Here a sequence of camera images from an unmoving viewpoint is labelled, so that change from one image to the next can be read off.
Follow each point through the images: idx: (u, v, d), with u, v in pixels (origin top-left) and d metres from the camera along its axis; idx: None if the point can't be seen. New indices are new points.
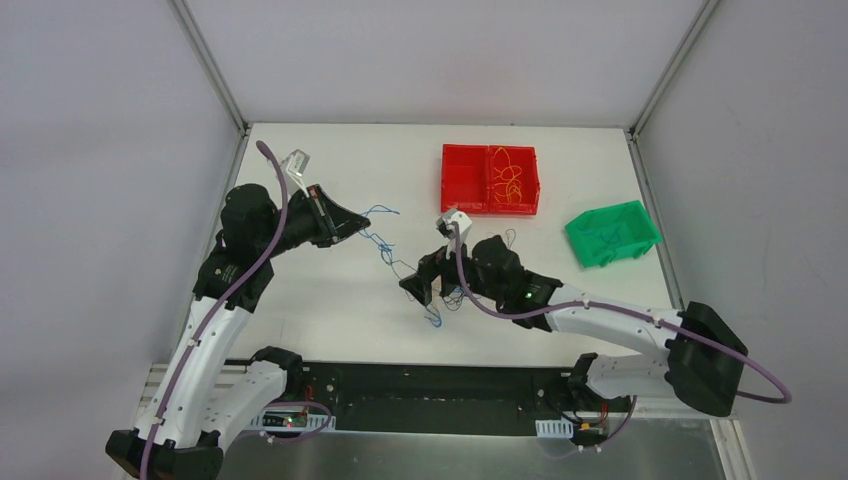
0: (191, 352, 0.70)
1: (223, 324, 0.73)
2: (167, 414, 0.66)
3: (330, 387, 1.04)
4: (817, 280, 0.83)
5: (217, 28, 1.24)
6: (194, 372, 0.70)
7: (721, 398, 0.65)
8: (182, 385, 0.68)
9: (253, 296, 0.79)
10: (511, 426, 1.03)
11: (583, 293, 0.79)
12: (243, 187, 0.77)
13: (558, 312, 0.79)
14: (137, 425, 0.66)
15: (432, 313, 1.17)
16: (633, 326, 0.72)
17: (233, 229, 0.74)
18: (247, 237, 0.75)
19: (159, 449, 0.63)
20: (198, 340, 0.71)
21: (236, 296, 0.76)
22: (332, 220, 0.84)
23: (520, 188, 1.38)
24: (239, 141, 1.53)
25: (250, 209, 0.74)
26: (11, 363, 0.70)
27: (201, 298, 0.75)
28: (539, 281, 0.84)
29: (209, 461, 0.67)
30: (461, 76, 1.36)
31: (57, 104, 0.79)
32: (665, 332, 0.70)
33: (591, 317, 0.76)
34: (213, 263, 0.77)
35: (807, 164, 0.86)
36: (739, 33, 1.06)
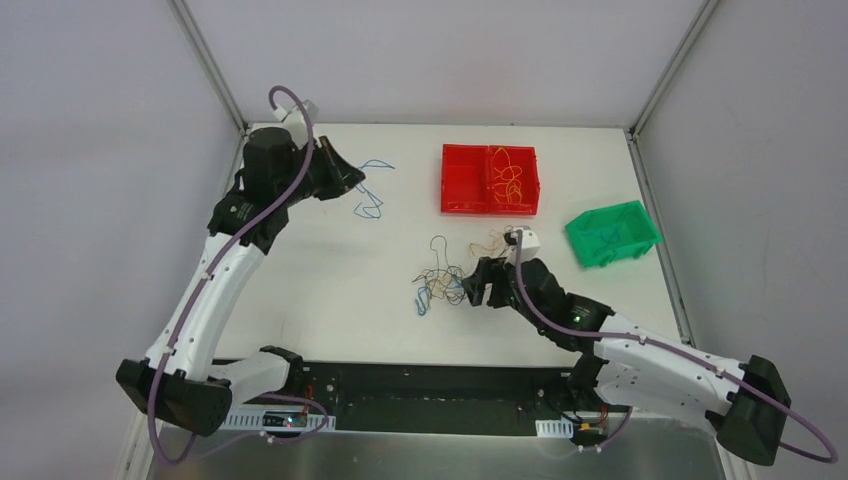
0: (204, 286, 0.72)
1: (237, 260, 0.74)
2: (178, 345, 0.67)
3: (330, 387, 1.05)
4: (817, 280, 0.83)
5: (217, 28, 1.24)
6: (205, 304, 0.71)
7: (767, 455, 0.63)
8: (193, 318, 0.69)
9: (267, 238, 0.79)
10: (511, 426, 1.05)
11: (637, 328, 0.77)
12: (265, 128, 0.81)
13: (610, 342, 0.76)
14: (148, 355, 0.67)
15: (422, 303, 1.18)
16: (693, 372, 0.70)
17: (256, 162, 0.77)
18: (267, 177, 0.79)
19: (168, 378, 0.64)
20: (212, 275, 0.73)
21: (251, 234, 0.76)
22: (339, 171, 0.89)
23: (520, 188, 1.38)
24: (239, 141, 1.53)
25: (271, 144, 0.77)
26: (13, 363, 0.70)
27: (216, 235, 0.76)
28: (589, 306, 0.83)
29: (218, 400, 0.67)
30: (461, 78, 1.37)
31: (58, 104, 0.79)
32: (726, 383, 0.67)
33: (645, 354, 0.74)
34: (228, 202, 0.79)
35: (807, 165, 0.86)
36: (739, 32, 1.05)
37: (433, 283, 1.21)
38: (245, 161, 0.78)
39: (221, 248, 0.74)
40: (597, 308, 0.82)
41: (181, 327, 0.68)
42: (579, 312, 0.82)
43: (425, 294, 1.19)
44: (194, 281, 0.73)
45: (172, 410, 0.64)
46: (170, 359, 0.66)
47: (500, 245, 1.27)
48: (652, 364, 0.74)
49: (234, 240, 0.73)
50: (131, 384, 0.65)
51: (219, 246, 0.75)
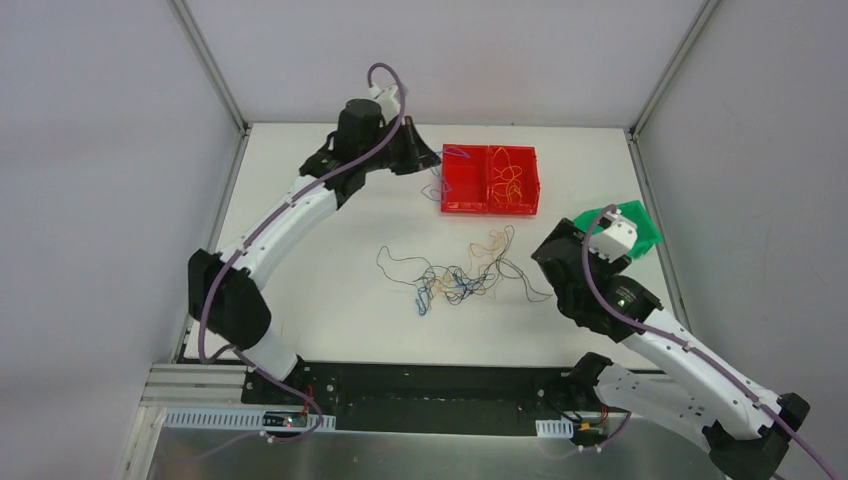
0: (284, 210, 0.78)
1: (318, 200, 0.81)
2: (251, 249, 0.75)
3: (330, 387, 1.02)
4: (816, 281, 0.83)
5: (217, 28, 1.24)
6: (282, 225, 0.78)
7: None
8: (268, 233, 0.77)
9: (345, 194, 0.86)
10: (511, 426, 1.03)
11: (683, 332, 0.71)
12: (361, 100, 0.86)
13: (653, 340, 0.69)
14: (220, 250, 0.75)
15: (422, 303, 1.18)
16: (730, 395, 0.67)
17: (346, 127, 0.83)
18: (354, 140, 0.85)
19: (235, 272, 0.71)
20: (293, 203, 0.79)
21: (335, 184, 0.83)
22: (418, 150, 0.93)
23: (520, 188, 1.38)
24: (239, 141, 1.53)
25: (365, 114, 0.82)
26: (14, 364, 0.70)
27: (305, 175, 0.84)
28: (636, 293, 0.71)
29: (257, 316, 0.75)
30: (461, 78, 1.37)
31: (57, 104, 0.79)
32: (761, 414, 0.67)
33: (686, 362, 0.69)
34: (320, 156, 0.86)
35: (807, 165, 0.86)
36: (739, 33, 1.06)
37: (432, 284, 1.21)
38: (339, 122, 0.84)
39: (305, 186, 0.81)
40: (644, 297, 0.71)
41: (256, 234, 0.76)
42: (625, 297, 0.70)
43: (425, 294, 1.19)
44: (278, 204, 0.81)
45: (224, 306, 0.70)
46: (240, 257, 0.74)
47: (500, 245, 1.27)
48: (691, 375, 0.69)
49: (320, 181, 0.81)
50: (199, 270, 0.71)
51: (304, 185, 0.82)
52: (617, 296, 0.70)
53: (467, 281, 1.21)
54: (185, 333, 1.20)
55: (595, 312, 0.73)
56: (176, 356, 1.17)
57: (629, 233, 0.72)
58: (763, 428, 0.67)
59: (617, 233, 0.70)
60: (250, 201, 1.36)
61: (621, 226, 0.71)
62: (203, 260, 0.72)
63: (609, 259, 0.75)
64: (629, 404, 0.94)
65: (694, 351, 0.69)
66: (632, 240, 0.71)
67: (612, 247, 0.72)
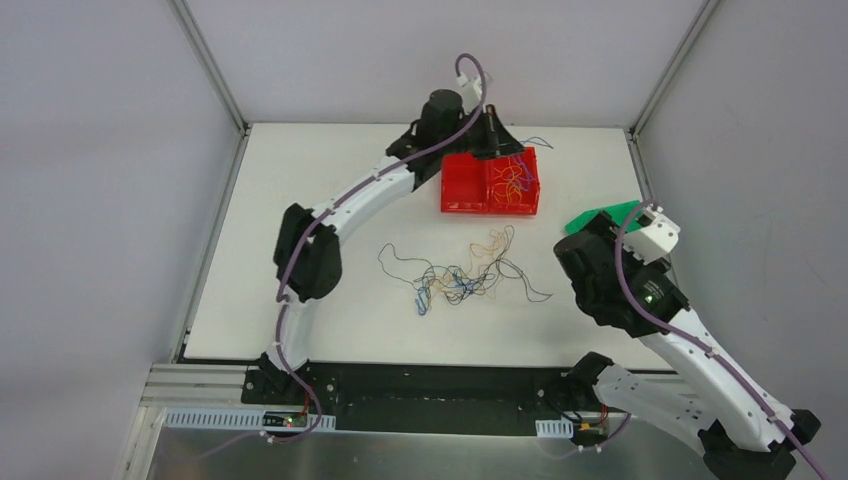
0: (371, 182, 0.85)
1: (399, 179, 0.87)
2: (339, 211, 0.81)
3: (330, 386, 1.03)
4: (816, 281, 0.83)
5: (217, 28, 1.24)
6: (366, 195, 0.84)
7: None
8: (355, 199, 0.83)
9: (422, 179, 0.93)
10: (511, 426, 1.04)
11: (707, 338, 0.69)
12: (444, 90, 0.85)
13: (676, 342, 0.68)
14: (313, 207, 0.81)
15: (422, 303, 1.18)
16: (746, 407, 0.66)
17: (428, 117, 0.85)
18: (434, 130, 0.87)
19: (323, 229, 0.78)
20: (379, 177, 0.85)
21: (416, 169, 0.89)
22: (497, 136, 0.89)
23: (522, 187, 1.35)
24: (239, 141, 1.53)
25: (447, 106, 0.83)
26: (14, 364, 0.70)
27: (390, 156, 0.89)
28: (663, 289, 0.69)
29: (330, 276, 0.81)
30: (461, 78, 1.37)
31: (58, 104, 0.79)
32: (774, 429, 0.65)
33: (705, 369, 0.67)
34: (405, 139, 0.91)
35: (808, 165, 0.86)
36: (739, 33, 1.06)
37: (432, 284, 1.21)
38: (422, 112, 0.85)
39: (389, 164, 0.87)
40: (672, 295, 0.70)
41: (345, 198, 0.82)
42: (651, 292, 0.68)
43: (425, 294, 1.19)
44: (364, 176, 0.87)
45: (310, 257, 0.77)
46: (329, 216, 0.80)
47: (499, 245, 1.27)
48: (708, 381, 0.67)
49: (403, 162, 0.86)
50: (295, 221, 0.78)
51: (388, 163, 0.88)
52: (644, 291, 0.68)
53: (467, 281, 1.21)
54: (185, 333, 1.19)
55: (616, 304, 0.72)
56: (176, 356, 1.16)
57: (669, 235, 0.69)
58: (774, 443, 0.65)
59: (655, 233, 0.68)
60: (250, 201, 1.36)
61: (661, 228, 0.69)
62: (297, 213, 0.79)
63: (644, 259, 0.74)
64: (632, 405, 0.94)
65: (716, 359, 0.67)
66: (671, 243, 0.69)
67: (652, 246, 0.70)
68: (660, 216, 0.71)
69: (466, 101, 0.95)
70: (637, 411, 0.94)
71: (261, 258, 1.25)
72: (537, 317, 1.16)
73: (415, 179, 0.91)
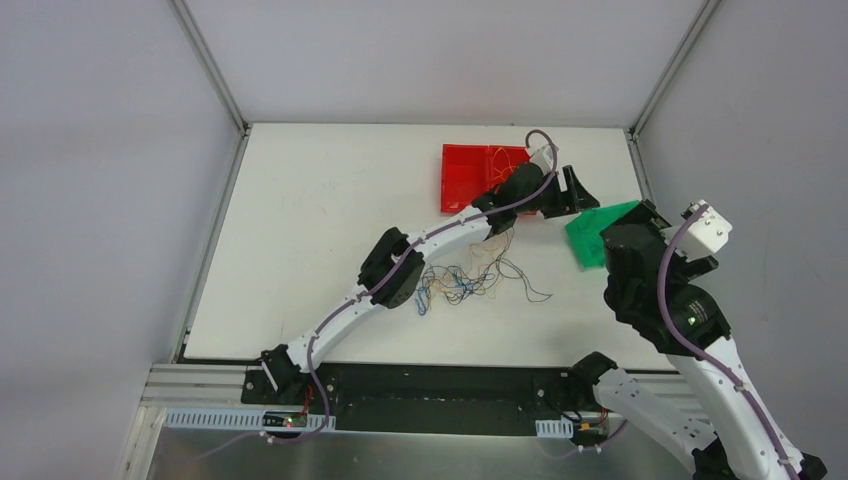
0: (454, 225, 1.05)
1: (481, 226, 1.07)
2: (427, 241, 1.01)
3: (330, 386, 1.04)
4: (816, 280, 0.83)
5: (217, 28, 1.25)
6: (450, 234, 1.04)
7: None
8: (442, 235, 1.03)
9: (496, 230, 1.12)
10: (511, 426, 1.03)
11: (739, 370, 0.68)
12: (528, 165, 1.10)
13: (707, 368, 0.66)
14: (407, 234, 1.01)
15: (423, 303, 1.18)
16: (759, 444, 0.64)
17: (509, 183, 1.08)
18: (512, 193, 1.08)
19: (413, 253, 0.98)
20: (462, 222, 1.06)
21: (494, 222, 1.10)
22: (574, 194, 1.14)
23: None
24: (239, 141, 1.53)
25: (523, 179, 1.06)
26: (13, 362, 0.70)
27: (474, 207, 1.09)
28: (706, 312, 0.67)
29: (403, 292, 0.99)
30: (461, 77, 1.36)
31: (57, 103, 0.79)
32: (783, 472, 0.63)
33: (729, 400, 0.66)
34: (487, 196, 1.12)
35: (807, 165, 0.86)
36: (740, 32, 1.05)
37: (432, 284, 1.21)
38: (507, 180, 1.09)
39: (471, 213, 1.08)
40: (715, 321, 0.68)
41: (436, 232, 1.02)
42: (695, 315, 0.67)
43: (425, 294, 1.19)
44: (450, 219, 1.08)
45: (398, 275, 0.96)
46: (419, 244, 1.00)
47: (500, 244, 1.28)
48: (727, 411, 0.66)
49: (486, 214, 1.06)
50: (394, 241, 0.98)
51: (470, 212, 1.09)
52: (687, 314, 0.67)
53: (467, 281, 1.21)
54: (185, 333, 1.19)
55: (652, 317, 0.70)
56: (176, 357, 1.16)
57: (718, 234, 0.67)
58: None
59: (704, 233, 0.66)
60: (250, 201, 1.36)
61: (709, 228, 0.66)
62: (394, 236, 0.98)
63: (687, 258, 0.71)
64: (632, 418, 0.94)
65: (744, 393, 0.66)
66: (720, 242, 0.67)
67: (697, 246, 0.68)
68: (709, 213, 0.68)
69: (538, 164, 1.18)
70: (636, 423, 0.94)
71: (260, 258, 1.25)
72: (537, 317, 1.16)
73: (491, 230, 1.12)
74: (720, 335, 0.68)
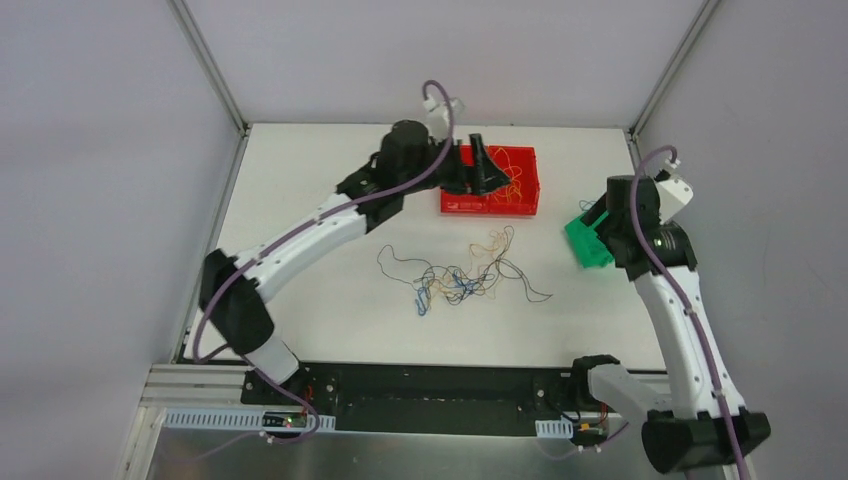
0: (311, 227, 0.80)
1: (346, 222, 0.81)
2: (266, 260, 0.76)
3: (330, 387, 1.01)
4: (816, 281, 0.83)
5: (217, 28, 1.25)
6: (299, 246, 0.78)
7: (669, 462, 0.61)
8: (287, 246, 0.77)
9: (377, 220, 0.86)
10: (511, 426, 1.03)
11: (696, 300, 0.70)
12: (410, 123, 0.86)
13: (660, 283, 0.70)
14: (237, 254, 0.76)
15: (423, 304, 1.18)
16: (694, 370, 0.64)
17: (389, 152, 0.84)
18: (395, 168, 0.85)
19: (244, 278, 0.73)
20: (321, 221, 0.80)
21: (367, 209, 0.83)
22: (483, 172, 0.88)
23: (520, 188, 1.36)
24: (239, 141, 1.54)
25: (409, 140, 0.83)
26: (14, 362, 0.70)
27: (340, 194, 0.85)
28: (675, 242, 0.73)
29: (252, 328, 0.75)
30: (461, 77, 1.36)
31: (57, 104, 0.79)
32: (714, 404, 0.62)
33: (674, 319, 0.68)
34: (360, 176, 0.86)
35: (807, 166, 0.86)
36: (740, 32, 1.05)
37: (432, 284, 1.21)
38: (383, 145, 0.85)
39: (337, 205, 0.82)
40: (683, 253, 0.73)
41: (275, 246, 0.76)
42: (661, 240, 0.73)
43: (425, 294, 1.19)
44: (302, 221, 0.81)
45: (228, 311, 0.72)
46: (254, 266, 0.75)
47: (499, 244, 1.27)
48: (672, 330, 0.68)
49: (350, 203, 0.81)
50: (214, 268, 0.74)
51: (337, 204, 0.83)
52: (655, 235, 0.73)
53: (467, 281, 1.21)
54: (186, 333, 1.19)
55: (623, 237, 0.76)
56: (177, 356, 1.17)
57: (684, 191, 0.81)
58: (705, 414, 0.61)
59: (671, 185, 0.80)
60: (250, 201, 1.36)
61: (677, 184, 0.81)
62: (219, 261, 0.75)
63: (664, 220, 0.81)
64: (611, 395, 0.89)
65: (691, 316, 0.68)
66: (686, 197, 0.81)
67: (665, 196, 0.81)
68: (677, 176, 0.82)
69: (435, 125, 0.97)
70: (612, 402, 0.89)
71: None
72: (537, 317, 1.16)
73: (370, 220, 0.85)
74: (683, 265, 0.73)
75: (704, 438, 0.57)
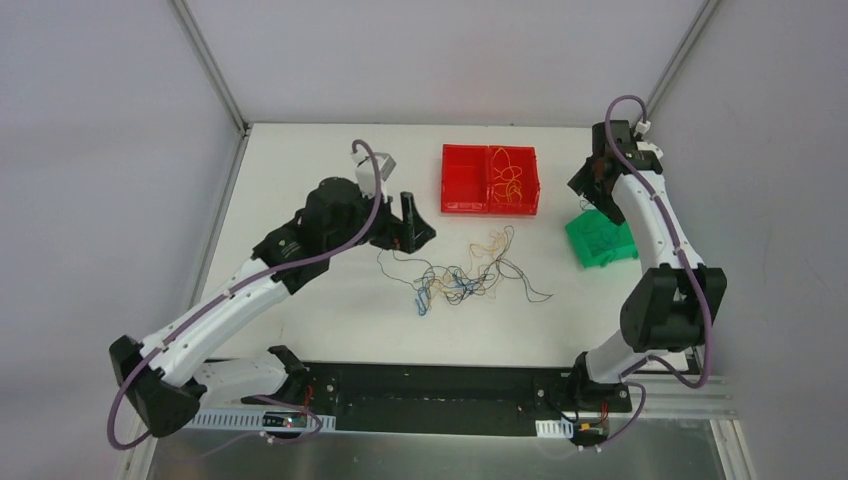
0: (221, 301, 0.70)
1: (262, 291, 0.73)
2: (173, 344, 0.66)
3: (330, 387, 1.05)
4: (816, 280, 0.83)
5: (216, 27, 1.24)
6: (212, 322, 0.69)
7: (642, 329, 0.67)
8: (196, 327, 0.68)
9: (299, 282, 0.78)
10: (511, 426, 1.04)
11: (663, 192, 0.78)
12: (339, 182, 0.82)
13: (631, 182, 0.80)
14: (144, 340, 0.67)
15: (423, 303, 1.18)
16: (658, 237, 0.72)
17: (314, 211, 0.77)
18: (321, 227, 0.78)
19: (148, 372, 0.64)
20: (233, 293, 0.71)
21: (285, 273, 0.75)
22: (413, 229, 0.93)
23: (520, 188, 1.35)
24: (239, 141, 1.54)
25: (335, 200, 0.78)
26: (14, 361, 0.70)
27: (255, 258, 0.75)
28: (645, 157, 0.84)
29: (171, 414, 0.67)
30: (461, 77, 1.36)
31: (59, 104, 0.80)
32: (675, 260, 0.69)
33: (643, 203, 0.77)
34: (281, 234, 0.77)
35: (808, 165, 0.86)
36: (740, 32, 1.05)
37: (432, 284, 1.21)
38: (308, 203, 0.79)
39: (253, 272, 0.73)
40: (653, 163, 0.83)
41: (183, 329, 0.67)
42: (632, 154, 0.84)
43: (425, 294, 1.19)
44: (213, 294, 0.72)
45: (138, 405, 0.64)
46: (159, 354, 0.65)
47: (499, 244, 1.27)
48: (641, 214, 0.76)
49: (266, 272, 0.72)
50: (117, 358, 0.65)
51: (253, 271, 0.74)
52: (627, 150, 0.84)
53: (467, 281, 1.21)
54: None
55: (603, 157, 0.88)
56: None
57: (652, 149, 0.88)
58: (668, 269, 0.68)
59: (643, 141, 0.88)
60: (250, 201, 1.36)
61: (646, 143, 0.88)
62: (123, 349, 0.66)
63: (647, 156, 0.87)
64: (603, 363, 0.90)
65: (656, 200, 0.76)
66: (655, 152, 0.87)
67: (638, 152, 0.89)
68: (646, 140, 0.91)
69: (363, 179, 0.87)
70: (604, 368, 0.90)
71: None
72: (536, 317, 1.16)
73: (288, 284, 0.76)
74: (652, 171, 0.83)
75: (669, 287, 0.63)
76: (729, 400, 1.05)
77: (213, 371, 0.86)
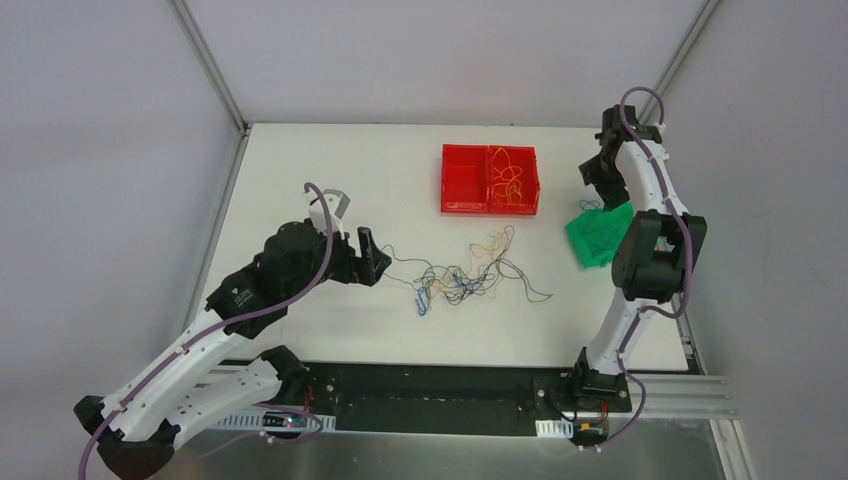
0: (175, 359, 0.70)
1: (215, 346, 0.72)
2: (131, 404, 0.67)
3: (330, 387, 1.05)
4: (817, 280, 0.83)
5: (216, 27, 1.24)
6: (166, 380, 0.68)
7: (628, 271, 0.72)
8: (151, 387, 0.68)
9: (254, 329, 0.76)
10: (511, 426, 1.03)
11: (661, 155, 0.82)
12: (299, 226, 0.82)
13: (632, 147, 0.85)
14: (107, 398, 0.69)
15: (423, 303, 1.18)
16: (650, 190, 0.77)
17: (272, 256, 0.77)
18: (278, 272, 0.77)
19: (109, 433, 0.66)
20: (186, 349, 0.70)
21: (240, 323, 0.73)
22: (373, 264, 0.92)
23: (520, 187, 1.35)
24: (239, 141, 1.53)
25: (293, 247, 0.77)
26: (15, 361, 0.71)
27: (209, 309, 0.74)
28: (648, 128, 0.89)
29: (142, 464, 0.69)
30: (461, 77, 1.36)
31: (59, 103, 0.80)
32: (663, 208, 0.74)
33: (639, 163, 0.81)
34: (236, 279, 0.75)
35: (808, 165, 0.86)
36: (740, 31, 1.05)
37: (432, 284, 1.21)
38: (267, 248, 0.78)
39: (205, 327, 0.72)
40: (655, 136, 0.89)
41: (138, 389, 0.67)
42: (636, 125, 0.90)
43: (425, 294, 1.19)
44: (168, 350, 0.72)
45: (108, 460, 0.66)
46: (119, 415, 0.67)
47: (499, 244, 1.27)
48: (638, 174, 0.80)
49: (216, 328, 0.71)
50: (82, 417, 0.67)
51: (206, 324, 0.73)
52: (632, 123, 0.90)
53: (467, 281, 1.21)
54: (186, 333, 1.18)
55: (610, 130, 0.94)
56: None
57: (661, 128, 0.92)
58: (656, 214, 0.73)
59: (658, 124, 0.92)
60: (250, 201, 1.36)
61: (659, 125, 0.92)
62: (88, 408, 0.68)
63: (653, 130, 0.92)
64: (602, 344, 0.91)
65: (652, 161, 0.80)
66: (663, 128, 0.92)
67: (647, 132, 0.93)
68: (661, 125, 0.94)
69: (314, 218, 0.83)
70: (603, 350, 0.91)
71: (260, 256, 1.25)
72: (536, 317, 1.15)
73: (244, 331, 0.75)
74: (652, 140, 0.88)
75: (650, 228, 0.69)
76: (729, 400, 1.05)
77: (190, 405, 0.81)
